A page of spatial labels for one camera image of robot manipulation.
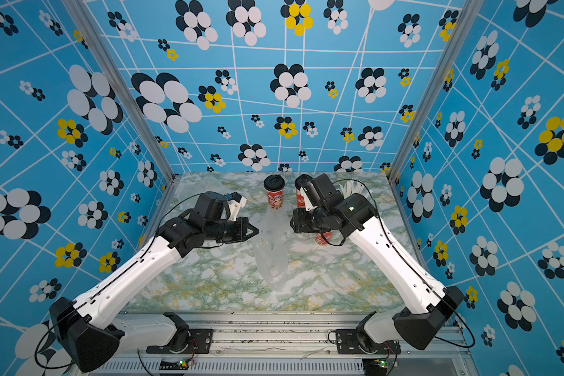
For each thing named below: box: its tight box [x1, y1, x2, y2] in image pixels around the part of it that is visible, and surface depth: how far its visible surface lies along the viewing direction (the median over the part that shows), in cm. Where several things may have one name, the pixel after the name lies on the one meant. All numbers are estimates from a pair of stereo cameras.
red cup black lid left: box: [263, 173, 286, 211], surface depth 98 cm
